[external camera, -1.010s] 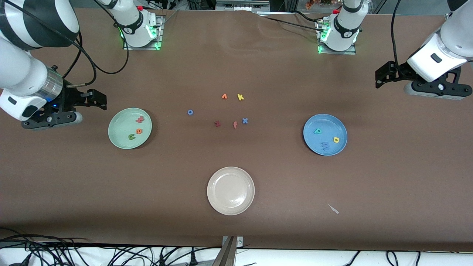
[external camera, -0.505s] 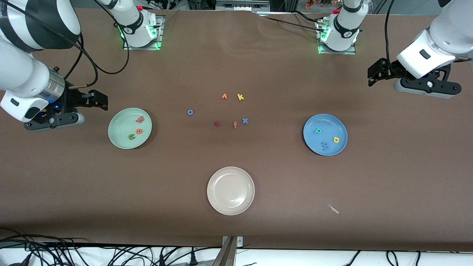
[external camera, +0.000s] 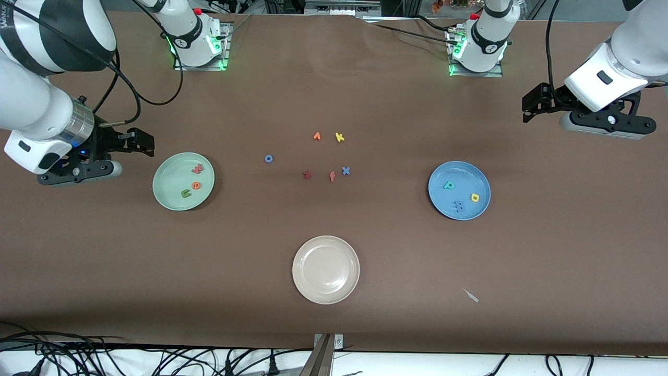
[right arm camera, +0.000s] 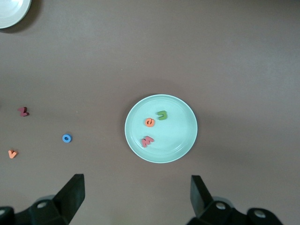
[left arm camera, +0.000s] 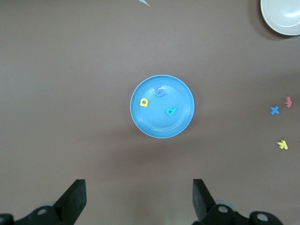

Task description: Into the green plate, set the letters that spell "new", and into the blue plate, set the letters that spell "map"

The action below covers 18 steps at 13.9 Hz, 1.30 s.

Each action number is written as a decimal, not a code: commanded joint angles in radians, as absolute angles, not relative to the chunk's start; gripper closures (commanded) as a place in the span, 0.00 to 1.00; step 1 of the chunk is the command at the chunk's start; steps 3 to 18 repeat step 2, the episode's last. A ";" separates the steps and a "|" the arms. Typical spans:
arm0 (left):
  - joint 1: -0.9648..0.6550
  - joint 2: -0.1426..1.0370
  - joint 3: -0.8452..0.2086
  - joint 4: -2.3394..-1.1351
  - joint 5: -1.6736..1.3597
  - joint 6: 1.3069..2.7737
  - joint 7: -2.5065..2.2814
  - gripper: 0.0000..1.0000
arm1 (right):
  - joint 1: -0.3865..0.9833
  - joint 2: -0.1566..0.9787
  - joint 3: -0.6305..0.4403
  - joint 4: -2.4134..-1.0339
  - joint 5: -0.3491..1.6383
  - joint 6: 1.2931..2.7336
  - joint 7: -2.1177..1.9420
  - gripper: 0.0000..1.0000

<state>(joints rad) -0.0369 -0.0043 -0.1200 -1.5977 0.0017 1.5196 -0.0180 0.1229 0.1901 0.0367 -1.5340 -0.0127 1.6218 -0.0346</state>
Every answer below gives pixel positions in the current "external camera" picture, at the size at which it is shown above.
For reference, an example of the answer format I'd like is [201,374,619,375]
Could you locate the green plate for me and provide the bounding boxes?
[152,152,216,212]

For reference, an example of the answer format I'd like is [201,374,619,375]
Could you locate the blue plate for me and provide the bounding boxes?
[428,161,492,221]

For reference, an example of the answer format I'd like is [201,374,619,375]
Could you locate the brown table cover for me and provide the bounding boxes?
[0,9,668,356]

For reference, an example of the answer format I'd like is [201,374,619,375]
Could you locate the grey background equipment box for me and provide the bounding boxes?
[304,0,381,16]

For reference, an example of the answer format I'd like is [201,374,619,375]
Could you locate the beige plate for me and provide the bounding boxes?
[292,235,361,305]

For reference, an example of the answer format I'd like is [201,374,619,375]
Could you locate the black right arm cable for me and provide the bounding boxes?
[10,0,184,128]

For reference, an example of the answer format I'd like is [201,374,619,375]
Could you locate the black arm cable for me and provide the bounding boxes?
[545,0,562,100]
[10,0,184,128]

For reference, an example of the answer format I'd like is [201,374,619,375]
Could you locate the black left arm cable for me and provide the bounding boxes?
[545,0,562,100]

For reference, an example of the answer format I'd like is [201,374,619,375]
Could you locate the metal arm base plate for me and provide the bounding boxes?
[174,21,231,72]
[449,29,504,78]

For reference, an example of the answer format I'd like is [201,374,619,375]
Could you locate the thin black table cable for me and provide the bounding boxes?
[365,20,460,42]

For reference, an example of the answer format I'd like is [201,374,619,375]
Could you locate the tangled black cable bundle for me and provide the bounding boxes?
[0,324,314,376]

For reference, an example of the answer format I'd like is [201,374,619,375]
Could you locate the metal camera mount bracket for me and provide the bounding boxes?
[299,333,345,376]

